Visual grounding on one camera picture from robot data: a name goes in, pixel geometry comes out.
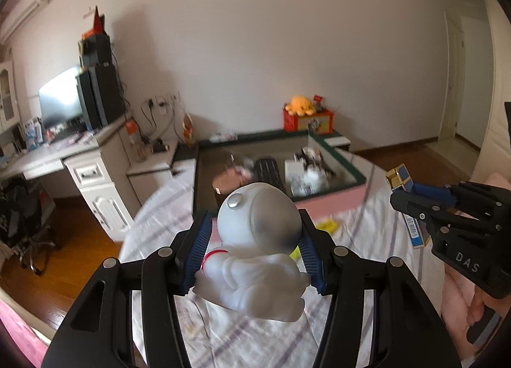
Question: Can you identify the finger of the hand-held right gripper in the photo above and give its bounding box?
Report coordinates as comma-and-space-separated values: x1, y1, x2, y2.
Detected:
390, 190, 456, 233
413, 181, 511, 229

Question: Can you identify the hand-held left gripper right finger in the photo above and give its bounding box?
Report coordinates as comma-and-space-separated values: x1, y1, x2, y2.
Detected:
297, 209, 461, 368

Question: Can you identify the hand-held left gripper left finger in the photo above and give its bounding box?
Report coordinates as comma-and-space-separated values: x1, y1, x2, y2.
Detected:
42, 210, 212, 368

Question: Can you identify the dark blue gold pack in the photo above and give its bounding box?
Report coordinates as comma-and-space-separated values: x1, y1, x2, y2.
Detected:
385, 164, 431, 250

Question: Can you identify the white astronaut figure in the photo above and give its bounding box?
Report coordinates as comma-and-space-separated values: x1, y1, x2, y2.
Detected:
192, 182, 311, 323

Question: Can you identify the pink storage box green rim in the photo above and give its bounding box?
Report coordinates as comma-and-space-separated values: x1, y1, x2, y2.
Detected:
192, 129, 368, 217

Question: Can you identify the pink building block figure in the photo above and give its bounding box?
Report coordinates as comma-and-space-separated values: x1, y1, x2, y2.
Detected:
227, 164, 256, 178

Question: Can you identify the person's right hand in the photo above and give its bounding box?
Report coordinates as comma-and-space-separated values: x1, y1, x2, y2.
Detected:
470, 284, 504, 355

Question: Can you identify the yellow highlighter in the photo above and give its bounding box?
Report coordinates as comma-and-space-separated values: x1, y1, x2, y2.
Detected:
289, 220, 340, 260

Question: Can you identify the pink printed cloth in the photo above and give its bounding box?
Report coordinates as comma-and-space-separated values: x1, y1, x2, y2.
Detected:
441, 262, 485, 357

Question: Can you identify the brown candle jar pink lid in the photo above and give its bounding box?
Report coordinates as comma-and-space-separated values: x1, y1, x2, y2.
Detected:
211, 172, 250, 197

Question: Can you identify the white plug adapter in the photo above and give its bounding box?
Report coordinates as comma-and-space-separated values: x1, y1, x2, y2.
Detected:
303, 164, 330, 189

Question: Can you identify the white nightstand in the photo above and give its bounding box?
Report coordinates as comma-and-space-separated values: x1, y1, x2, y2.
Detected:
127, 139, 180, 209

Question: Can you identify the black remote control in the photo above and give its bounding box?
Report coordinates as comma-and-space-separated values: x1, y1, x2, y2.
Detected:
253, 157, 282, 189

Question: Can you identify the striped white bedsheet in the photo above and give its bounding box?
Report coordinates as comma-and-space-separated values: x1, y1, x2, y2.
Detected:
120, 153, 452, 368

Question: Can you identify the pink white block toy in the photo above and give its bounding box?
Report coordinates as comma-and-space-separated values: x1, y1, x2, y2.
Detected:
294, 146, 324, 165

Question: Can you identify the white desk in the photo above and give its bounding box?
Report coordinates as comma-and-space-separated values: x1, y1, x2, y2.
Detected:
0, 118, 134, 243

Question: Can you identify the white door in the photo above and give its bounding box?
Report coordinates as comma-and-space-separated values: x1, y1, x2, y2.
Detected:
439, 13, 468, 141

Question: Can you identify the orange snack bag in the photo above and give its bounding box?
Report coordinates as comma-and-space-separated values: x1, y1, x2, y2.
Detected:
181, 113, 196, 145

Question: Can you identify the orange capped bottle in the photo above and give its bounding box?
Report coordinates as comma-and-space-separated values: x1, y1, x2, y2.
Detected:
126, 118, 145, 161

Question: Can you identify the red toy box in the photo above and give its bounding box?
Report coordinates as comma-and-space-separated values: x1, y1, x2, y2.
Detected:
283, 108, 335, 133

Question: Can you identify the orange plush toy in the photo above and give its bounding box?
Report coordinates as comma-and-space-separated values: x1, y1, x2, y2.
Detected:
285, 96, 314, 115

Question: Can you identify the black office chair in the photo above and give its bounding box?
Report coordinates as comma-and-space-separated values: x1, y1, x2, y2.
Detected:
0, 176, 57, 275

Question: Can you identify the black computer tower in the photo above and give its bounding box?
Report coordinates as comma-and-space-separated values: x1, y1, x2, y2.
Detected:
76, 63, 125, 131

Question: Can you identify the blue white box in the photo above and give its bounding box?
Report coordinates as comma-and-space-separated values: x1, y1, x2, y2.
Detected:
24, 118, 44, 149

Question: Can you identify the computer monitor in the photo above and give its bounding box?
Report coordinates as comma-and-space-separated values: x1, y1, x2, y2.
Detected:
39, 66, 84, 127

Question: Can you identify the black box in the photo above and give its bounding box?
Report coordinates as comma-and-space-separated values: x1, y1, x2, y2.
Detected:
79, 31, 113, 67

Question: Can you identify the white glass door cabinet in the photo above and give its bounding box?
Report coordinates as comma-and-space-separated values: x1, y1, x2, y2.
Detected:
0, 49, 22, 133

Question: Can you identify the red pointed ornament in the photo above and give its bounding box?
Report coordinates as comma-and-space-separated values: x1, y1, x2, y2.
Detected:
84, 5, 106, 35

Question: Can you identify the white air conditioner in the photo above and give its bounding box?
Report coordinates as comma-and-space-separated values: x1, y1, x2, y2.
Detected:
0, 0, 52, 39

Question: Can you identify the black power cable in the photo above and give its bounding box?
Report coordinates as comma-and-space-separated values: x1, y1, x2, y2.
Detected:
141, 99, 158, 129

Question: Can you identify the white wall socket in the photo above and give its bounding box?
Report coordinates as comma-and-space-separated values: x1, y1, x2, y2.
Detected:
146, 93, 180, 114

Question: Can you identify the beige bed frame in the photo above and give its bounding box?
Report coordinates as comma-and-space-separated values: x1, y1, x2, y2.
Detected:
0, 288, 57, 353

